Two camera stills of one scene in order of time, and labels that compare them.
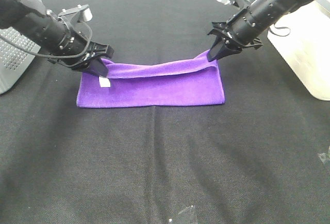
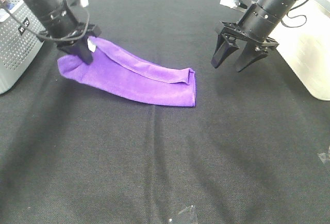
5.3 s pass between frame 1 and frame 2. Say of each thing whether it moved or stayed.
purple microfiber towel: moved
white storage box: stayed
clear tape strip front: stayed
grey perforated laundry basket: stayed
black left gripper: moved
